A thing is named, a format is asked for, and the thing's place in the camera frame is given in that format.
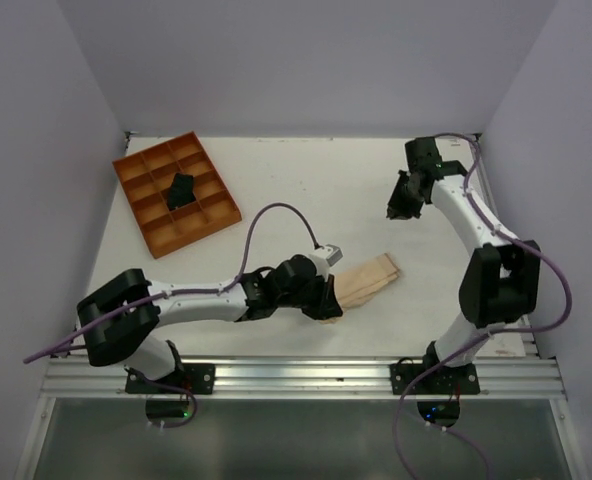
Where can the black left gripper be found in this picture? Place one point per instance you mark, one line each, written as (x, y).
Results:
(326, 304)

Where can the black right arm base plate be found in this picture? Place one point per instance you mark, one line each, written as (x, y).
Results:
(461, 380)

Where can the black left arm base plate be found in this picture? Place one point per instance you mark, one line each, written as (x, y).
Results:
(197, 378)

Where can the black rolled garment in tray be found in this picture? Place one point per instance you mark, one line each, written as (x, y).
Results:
(181, 191)

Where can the aluminium mounting rail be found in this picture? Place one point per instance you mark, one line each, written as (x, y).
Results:
(318, 378)

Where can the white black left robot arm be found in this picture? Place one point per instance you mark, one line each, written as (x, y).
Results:
(118, 319)

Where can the cream beige underwear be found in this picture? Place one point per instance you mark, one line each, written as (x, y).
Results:
(357, 286)

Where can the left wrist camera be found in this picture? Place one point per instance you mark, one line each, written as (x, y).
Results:
(324, 258)

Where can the orange compartment tray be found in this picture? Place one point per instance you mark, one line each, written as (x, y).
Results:
(145, 178)

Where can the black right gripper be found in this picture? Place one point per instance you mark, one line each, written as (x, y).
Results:
(397, 208)

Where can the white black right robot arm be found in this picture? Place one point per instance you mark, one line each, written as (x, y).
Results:
(500, 283)

